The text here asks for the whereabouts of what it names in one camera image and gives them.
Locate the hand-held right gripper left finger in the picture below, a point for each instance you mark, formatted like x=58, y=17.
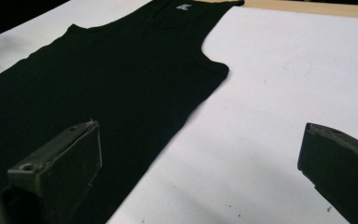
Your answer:
x=65, y=161

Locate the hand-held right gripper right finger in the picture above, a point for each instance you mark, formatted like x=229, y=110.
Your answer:
x=345, y=168

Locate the black tank top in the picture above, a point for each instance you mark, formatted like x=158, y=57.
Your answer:
x=121, y=77

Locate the white board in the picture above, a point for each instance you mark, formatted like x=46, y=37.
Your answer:
x=276, y=93

